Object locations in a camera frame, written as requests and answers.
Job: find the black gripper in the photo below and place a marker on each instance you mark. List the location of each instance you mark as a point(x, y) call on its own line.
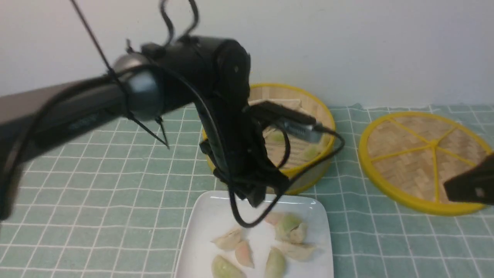
point(238, 150)

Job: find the pink dumpling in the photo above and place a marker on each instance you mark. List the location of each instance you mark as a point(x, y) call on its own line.
point(243, 254)

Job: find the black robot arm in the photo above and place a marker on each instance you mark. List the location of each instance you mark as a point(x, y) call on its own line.
point(210, 72)

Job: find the pink dumpling plate top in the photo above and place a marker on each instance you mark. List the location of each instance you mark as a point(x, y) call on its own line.
point(273, 218)

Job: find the green white dumpling plate top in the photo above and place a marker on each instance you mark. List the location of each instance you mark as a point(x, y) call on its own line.
point(291, 228)

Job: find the white square plate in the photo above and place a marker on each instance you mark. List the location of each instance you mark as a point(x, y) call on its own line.
point(211, 217)

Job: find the beige dumpling on plate left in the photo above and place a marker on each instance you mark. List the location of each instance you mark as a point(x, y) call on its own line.
point(229, 240)

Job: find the beige dumpling plate right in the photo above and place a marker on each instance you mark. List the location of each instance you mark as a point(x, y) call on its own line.
point(297, 252)

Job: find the green dumpling plate bottom centre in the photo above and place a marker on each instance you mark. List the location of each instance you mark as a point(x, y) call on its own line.
point(275, 264)

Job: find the green dumpling plate bottom left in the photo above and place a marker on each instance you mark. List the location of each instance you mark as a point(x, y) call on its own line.
point(223, 268)

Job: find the yellow rimmed bamboo steamer basket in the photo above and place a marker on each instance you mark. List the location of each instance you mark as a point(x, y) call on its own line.
point(301, 177)

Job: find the green dumpling left in steamer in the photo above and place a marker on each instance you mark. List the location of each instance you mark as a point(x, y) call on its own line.
point(276, 136)

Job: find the green checkered tablecloth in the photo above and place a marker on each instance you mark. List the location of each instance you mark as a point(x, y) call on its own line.
point(115, 204)

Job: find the yellow rimmed woven steamer lid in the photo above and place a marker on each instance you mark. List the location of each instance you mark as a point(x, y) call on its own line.
point(409, 156)

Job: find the green dumpling at steamer wall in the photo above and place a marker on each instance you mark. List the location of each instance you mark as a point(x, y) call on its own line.
point(313, 150)

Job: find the wrist camera with grey plug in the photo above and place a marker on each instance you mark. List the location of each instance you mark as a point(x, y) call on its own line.
point(298, 124)

